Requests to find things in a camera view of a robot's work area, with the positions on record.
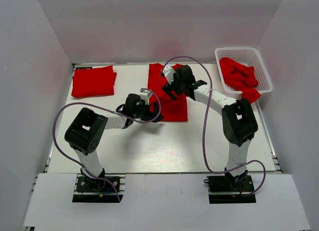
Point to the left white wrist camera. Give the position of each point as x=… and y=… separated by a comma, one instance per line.
x=145, y=95

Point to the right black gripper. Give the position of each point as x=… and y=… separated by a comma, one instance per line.
x=169, y=88

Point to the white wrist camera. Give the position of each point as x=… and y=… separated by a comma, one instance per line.
x=145, y=95
x=168, y=73

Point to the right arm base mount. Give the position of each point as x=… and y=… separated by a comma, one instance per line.
x=220, y=193

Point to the red t-shirt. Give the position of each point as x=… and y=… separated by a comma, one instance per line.
x=171, y=110
x=93, y=82

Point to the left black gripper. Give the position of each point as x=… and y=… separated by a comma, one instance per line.
x=154, y=116

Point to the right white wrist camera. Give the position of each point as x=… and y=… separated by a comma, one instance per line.
x=168, y=73

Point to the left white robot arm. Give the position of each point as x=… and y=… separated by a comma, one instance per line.
x=85, y=132

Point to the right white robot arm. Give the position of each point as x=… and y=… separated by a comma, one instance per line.
x=238, y=120

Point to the white plastic basket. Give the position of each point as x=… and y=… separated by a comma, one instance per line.
x=249, y=57

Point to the red t-shirts in basket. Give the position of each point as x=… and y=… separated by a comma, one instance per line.
x=241, y=78

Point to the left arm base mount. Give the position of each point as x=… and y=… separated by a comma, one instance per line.
x=87, y=192

